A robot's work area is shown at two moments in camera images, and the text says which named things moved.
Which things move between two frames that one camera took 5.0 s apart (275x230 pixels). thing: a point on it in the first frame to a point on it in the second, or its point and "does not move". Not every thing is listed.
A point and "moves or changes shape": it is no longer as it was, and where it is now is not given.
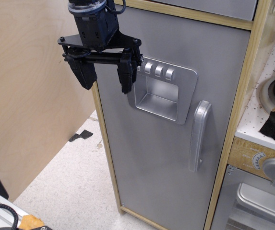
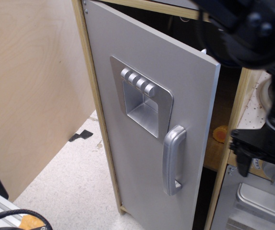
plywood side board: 33,100 does not move
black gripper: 122,49 to 272,142
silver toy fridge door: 151,153 moves or changes shape
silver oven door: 248,201 does not move
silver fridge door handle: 202,109 to 173,153
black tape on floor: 84,134 does not move
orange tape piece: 30,222 does not move
